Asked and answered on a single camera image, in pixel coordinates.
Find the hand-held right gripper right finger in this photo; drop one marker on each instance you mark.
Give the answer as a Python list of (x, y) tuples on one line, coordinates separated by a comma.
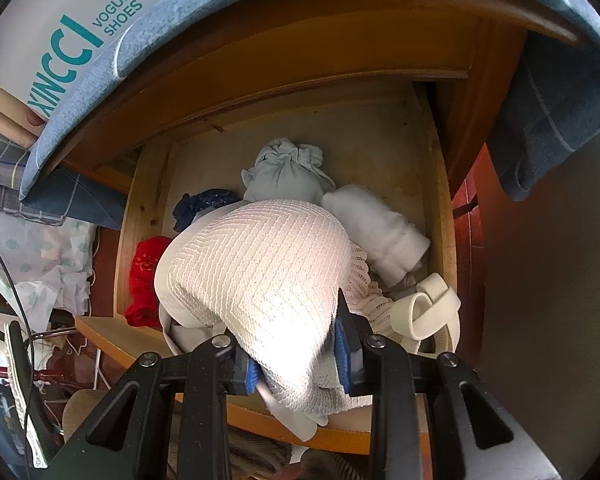
[(342, 355)]

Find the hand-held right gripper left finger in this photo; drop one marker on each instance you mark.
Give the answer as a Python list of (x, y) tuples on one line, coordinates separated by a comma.
[(252, 375)]

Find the white ribbed knit underwear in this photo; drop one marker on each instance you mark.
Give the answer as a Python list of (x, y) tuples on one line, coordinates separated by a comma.
[(260, 280)]

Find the navy floral underwear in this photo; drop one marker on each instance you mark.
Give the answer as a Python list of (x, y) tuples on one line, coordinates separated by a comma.
[(200, 207)]

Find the wooden drawer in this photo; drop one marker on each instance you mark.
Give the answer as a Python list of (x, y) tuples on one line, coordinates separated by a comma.
[(205, 160)]

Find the cream lace underwear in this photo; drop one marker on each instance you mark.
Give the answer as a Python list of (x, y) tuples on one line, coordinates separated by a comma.
[(370, 300)]

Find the red underwear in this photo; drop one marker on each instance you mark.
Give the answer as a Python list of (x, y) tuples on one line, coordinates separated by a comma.
[(145, 280)]

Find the pale green rolled underwear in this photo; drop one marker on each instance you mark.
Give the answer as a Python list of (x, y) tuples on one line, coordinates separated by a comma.
[(280, 175)]

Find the white rolled sock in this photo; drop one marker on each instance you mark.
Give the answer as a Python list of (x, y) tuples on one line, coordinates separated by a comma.
[(370, 220)]

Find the blue cloth with pale lines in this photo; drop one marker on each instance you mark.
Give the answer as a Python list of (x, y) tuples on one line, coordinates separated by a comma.
[(545, 125), (80, 200)]

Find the white leaf-print cloth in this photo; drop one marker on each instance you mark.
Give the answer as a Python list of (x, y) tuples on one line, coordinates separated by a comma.
[(25, 260)]

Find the grey plaid cloth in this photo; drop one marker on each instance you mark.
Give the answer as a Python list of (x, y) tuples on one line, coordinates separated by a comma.
[(0, 160)]

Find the white and blue shoe box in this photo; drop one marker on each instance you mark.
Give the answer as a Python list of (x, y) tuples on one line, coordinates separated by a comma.
[(55, 35)]

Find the red metal frame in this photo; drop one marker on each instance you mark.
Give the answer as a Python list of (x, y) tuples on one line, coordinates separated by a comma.
[(45, 374)]

